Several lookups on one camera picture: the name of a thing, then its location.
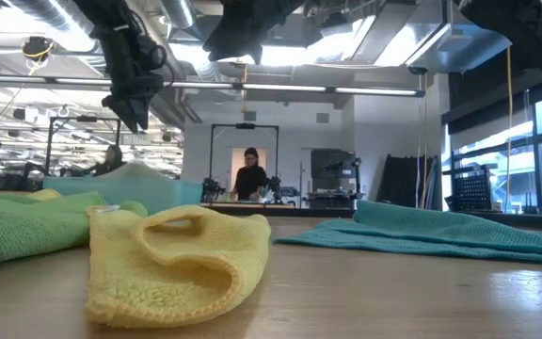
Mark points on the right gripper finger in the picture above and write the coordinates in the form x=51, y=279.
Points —
x=238, y=42

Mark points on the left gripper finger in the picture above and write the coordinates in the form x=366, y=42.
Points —
x=140, y=113
x=122, y=110

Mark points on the olive microfiber towel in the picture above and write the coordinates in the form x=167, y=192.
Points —
x=134, y=170

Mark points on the green microfiber towel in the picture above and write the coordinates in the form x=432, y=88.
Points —
x=17, y=226

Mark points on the yellow microfiber towel with tag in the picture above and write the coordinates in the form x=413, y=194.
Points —
x=181, y=282

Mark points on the teal microfiber towel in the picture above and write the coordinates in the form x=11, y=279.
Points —
x=417, y=235

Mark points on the small black robot arm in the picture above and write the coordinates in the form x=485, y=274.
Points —
x=213, y=188
x=280, y=188

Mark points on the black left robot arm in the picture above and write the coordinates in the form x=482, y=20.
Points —
x=101, y=11

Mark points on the person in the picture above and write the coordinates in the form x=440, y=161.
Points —
x=111, y=162
x=250, y=181

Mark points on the long ceiling strip light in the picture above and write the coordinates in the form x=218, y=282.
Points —
x=299, y=87

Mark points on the teal plastic bin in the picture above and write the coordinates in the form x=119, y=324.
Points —
x=167, y=195

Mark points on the dark equipment cabinet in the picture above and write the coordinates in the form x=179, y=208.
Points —
x=334, y=165

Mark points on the black folding panel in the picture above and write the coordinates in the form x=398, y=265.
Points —
x=403, y=181

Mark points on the black perforated crate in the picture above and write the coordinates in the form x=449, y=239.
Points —
x=472, y=193

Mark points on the black rig frame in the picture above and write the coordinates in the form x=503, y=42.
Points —
x=245, y=125
x=83, y=118

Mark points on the round silver air duct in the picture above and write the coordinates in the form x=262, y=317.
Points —
x=40, y=7

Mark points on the rectangular silver air duct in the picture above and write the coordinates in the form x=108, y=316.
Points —
x=421, y=42

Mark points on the black aluminium table frame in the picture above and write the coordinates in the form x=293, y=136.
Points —
x=299, y=211

